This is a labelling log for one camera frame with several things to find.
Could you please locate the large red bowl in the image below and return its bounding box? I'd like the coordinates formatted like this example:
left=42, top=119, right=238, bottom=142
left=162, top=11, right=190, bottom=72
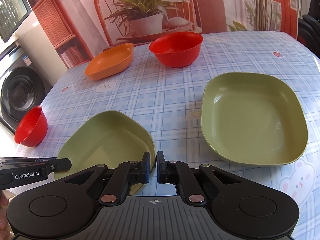
left=149, top=31, right=204, bottom=68

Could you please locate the green square plate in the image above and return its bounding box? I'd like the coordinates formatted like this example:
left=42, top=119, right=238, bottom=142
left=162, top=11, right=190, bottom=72
left=54, top=111, right=156, bottom=180
left=201, top=73, right=308, bottom=166

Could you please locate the dark framed window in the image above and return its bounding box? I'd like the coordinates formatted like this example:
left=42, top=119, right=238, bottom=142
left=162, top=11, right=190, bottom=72
left=0, top=0, right=32, bottom=43

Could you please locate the grey washing machine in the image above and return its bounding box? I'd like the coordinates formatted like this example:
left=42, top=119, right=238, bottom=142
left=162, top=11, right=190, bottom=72
left=1, top=42, right=52, bottom=135

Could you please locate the blue plaid tablecloth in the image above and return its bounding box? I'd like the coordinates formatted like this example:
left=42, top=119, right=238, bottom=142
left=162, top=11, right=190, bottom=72
left=1, top=31, right=319, bottom=239

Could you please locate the orange square plate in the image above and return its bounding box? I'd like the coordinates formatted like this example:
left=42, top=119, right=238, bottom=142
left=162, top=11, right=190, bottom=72
left=85, top=43, right=134, bottom=80

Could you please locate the black exercise bike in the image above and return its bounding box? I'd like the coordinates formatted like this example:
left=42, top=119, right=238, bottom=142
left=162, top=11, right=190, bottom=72
left=297, top=0, right=319, bottom=58

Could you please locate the printed room backdrop cloth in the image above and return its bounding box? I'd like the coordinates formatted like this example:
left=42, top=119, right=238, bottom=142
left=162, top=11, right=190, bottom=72
left=28, top=0, right=298, bottom=68

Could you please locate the small red bowl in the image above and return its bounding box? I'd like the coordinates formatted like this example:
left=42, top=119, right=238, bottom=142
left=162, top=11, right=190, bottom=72
left=14, top=106, right=48, bottom=147

